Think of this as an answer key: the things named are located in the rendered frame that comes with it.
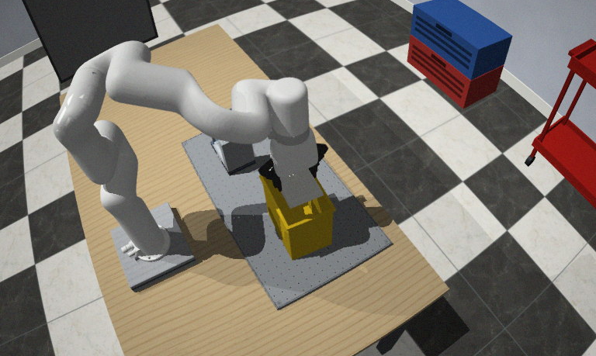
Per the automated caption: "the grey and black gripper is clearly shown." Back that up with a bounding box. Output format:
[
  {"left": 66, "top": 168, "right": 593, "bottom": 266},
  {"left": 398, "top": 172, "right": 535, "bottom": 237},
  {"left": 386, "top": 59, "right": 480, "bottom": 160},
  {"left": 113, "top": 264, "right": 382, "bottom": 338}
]
[{"left": 258, "top": 128, "right": 328, "bottom": 192}]

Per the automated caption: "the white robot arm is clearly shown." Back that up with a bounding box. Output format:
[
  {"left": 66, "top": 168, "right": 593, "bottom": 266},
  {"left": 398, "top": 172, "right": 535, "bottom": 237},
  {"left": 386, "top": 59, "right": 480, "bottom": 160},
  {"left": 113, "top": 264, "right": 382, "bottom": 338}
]
[{"left": 53, "top": 41, "right": 310, "bottom": 261}]

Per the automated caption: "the yellow open-top bin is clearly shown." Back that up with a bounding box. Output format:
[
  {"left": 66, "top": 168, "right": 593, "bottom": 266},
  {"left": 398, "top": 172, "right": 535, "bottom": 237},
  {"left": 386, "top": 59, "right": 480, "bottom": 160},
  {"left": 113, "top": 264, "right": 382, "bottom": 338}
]
[{"left": 259, "top": 175, "right": 336, "bottom": 260}]

